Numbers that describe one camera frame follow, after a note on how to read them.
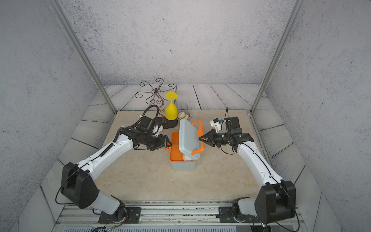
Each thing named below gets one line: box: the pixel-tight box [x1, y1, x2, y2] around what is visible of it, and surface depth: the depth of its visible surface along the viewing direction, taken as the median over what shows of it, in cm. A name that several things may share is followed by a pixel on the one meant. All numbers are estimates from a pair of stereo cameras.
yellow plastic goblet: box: [165, 92, 179, 121], surface depth 93 cm
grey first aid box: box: [169, 130, 198, 171], surface depth 84 cm
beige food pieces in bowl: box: [177, 111, 190, 120], surface depth 113 cm
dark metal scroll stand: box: [134, 77, 179, 129], surface depth 92 cm
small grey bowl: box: [177, 109, 191, 121], surface depth 113 cm
